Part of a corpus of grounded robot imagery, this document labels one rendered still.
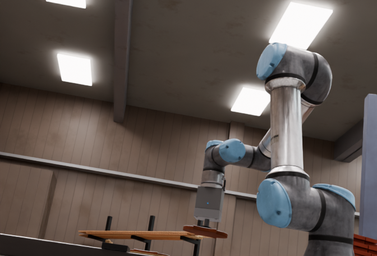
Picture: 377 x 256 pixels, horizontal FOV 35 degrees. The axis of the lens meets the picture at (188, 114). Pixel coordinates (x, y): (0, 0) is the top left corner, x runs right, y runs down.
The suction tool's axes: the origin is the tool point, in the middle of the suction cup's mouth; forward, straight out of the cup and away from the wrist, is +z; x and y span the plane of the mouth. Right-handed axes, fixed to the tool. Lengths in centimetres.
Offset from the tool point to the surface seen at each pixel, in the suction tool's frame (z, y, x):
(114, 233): -120, 319, -857
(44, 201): -166, 473, -869
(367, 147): -98, -64, -188
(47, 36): -420, 446, -680
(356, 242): -16, -53, -75
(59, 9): -421, 386, -584
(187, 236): -120, 169, -789
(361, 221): -50, -63, -191
